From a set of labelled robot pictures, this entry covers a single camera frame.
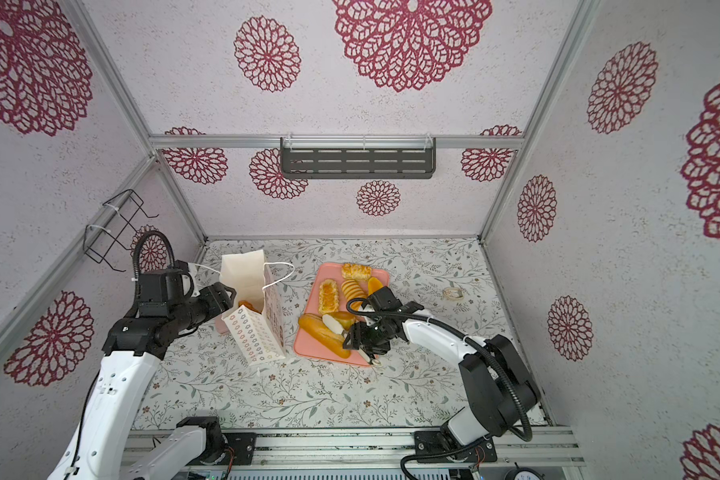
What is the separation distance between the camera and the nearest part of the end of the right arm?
648 millimetres

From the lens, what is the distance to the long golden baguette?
88 cm

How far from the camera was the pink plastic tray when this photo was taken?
887 mm
